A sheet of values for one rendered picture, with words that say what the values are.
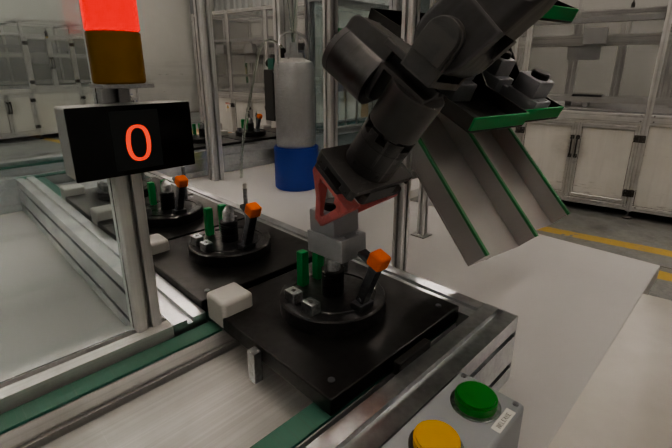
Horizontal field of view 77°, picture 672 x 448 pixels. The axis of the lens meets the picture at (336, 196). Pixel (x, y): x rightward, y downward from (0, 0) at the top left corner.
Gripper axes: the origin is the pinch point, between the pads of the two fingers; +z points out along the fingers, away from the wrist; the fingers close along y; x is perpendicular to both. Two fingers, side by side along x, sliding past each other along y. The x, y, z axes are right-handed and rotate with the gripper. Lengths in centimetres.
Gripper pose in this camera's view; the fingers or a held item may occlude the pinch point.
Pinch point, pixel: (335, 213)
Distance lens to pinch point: 53.4
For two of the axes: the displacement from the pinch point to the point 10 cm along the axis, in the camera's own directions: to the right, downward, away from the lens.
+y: -7.2, 2.1, -6.6
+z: -4.1, 6.4, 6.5
